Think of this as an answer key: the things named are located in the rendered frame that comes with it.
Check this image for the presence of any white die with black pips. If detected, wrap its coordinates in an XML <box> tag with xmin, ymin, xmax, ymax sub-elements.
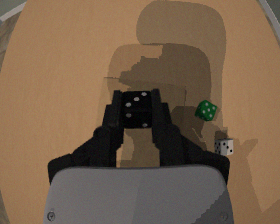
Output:
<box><xmin>214</xmin><ymin>138</ymin><xmax>234</xmax><ymax>156</ymax></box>

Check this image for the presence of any green die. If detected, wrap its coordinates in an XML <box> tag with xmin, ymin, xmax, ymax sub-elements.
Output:
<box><xmin>195</xmin><ymin>100</ymin><xmax>217</xmax><ymax>121</ymax></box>

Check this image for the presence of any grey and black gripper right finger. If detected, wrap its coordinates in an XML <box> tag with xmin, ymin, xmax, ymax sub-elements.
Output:
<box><xmin>151</xmin><ymin>89</ymin><xmax>230</xmax><ymax>185</ymax></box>

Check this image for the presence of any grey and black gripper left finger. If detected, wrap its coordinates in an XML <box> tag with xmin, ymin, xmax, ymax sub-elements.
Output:
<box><xmin>47</xmin><ymin>90</ymin><xmax>124</xmax><ymax>184</ymax></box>

